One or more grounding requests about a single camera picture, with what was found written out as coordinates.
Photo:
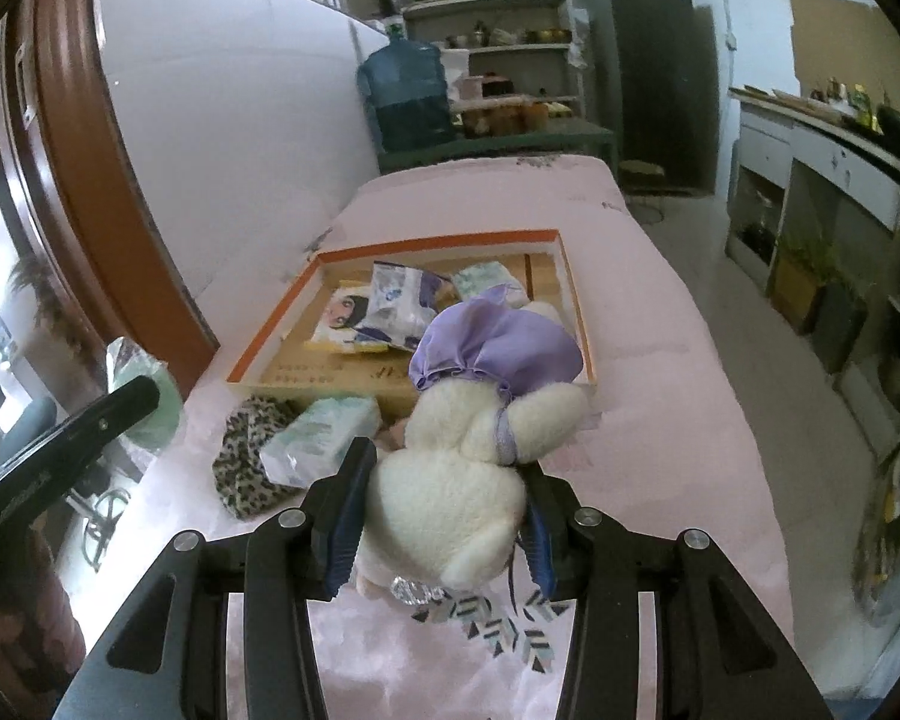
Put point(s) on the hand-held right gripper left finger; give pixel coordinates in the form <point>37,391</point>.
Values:
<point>337,540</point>

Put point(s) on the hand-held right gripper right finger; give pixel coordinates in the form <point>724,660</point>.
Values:
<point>541,551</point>

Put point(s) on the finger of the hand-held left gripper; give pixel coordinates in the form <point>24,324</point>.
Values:
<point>112,412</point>

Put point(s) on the green towel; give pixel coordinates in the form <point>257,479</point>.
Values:
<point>157,420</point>

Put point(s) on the small tissue pack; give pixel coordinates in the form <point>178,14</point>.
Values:
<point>319,439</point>

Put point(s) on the white plush toy purple dress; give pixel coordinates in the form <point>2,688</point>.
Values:
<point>442,510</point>

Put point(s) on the leopard print scrunchie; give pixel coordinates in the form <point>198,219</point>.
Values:
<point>251,465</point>

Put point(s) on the shallow cardboard box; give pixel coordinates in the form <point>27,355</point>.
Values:
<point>322,371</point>

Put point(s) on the yellow cartoon print packet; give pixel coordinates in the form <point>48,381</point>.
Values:
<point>341,322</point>

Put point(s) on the blue white wipes packet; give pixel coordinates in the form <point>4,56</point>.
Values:
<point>401,300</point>

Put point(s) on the large tissue pack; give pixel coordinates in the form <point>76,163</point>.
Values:
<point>487,281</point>

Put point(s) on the person's left forearm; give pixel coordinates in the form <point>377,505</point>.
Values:
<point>15,615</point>

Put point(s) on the dark office chair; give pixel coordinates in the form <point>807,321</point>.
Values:
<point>34,420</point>

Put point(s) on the clear plastic bag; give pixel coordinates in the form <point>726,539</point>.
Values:
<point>892,525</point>

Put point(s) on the wooden planter box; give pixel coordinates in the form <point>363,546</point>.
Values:
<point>795,292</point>

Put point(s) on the dark green planter box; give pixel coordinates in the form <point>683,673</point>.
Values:
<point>840,330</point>

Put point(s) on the round stool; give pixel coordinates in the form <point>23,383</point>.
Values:
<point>641,169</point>

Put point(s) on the green low table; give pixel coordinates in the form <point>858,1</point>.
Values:
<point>555,136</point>

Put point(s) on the row of brown jars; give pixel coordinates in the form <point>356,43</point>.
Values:
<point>502,118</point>

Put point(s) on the blue water jug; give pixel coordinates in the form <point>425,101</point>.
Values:
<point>405,90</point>

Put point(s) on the dark refrigerator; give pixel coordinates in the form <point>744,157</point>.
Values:
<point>645,75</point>

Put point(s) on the white kitchen counter cabinet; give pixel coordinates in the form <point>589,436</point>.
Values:
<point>840,165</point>

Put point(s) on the group of condiment bottles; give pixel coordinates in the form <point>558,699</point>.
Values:
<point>844,101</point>

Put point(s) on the green shelf unit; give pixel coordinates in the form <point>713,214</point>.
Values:
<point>487,4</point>

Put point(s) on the brown wooden door frame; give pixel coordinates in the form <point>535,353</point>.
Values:
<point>82,165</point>

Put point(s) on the cardboard sheet on wall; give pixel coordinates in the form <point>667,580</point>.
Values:
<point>840,45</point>

